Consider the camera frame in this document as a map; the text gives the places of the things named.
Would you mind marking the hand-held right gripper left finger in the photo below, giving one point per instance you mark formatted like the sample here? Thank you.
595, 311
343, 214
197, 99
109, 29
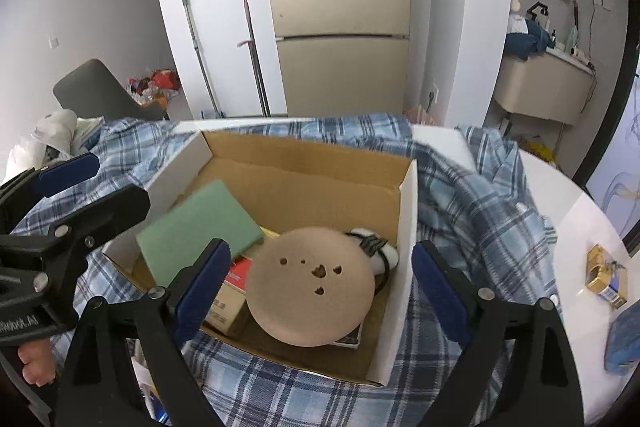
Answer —
202, 292

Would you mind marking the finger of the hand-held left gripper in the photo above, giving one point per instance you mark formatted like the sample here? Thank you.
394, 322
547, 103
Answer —
70, 172
115, 209

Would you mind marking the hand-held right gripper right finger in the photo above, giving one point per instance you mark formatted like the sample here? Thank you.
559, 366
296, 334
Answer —
440, 292

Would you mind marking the red box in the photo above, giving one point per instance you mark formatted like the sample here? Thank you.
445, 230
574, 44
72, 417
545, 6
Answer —
235, 277

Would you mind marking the green pad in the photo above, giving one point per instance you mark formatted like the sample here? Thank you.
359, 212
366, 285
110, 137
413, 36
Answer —
200, 227

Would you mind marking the black packet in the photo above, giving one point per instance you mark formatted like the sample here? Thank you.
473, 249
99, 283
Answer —
350, 338

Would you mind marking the round beige cushion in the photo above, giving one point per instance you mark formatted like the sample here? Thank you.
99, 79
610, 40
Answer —
310, 287

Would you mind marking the white cardboard box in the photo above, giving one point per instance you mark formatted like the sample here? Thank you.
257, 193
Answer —
300, 187

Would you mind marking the person's left hand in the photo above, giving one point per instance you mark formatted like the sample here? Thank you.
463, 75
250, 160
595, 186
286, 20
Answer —
37, 362

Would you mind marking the white plastic bag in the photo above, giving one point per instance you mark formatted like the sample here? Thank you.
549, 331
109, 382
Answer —
50, 132

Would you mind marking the blue plaid shirt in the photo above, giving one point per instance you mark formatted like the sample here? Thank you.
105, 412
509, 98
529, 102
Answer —
450, 207

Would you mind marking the grey chair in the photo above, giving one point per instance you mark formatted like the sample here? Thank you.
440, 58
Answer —
95, 89

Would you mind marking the red bags on floor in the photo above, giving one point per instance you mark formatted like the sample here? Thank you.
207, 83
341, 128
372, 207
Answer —
157, 87

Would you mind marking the gold cigarette pack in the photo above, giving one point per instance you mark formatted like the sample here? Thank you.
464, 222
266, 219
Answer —
607, 274

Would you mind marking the blue packet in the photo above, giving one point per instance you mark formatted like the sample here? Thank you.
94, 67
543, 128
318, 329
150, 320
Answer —
622, 342

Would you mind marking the dark broom stick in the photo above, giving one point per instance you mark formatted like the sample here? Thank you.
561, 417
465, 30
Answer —
256, 62

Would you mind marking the beige vanity cabinet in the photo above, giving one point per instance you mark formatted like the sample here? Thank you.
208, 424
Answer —
545, 89

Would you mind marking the dark blue clothing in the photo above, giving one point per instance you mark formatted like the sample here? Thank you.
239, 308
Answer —
525, 42

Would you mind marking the black faucet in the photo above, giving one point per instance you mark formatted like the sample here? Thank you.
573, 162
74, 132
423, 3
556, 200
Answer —
537, 9

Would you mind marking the gold refrigerator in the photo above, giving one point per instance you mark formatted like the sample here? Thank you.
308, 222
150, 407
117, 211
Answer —
340, 7

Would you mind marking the white light switch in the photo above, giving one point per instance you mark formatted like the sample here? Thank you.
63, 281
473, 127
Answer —
53, 41

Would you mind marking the white wall socket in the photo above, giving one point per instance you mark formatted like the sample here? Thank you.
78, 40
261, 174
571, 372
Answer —
602, 2

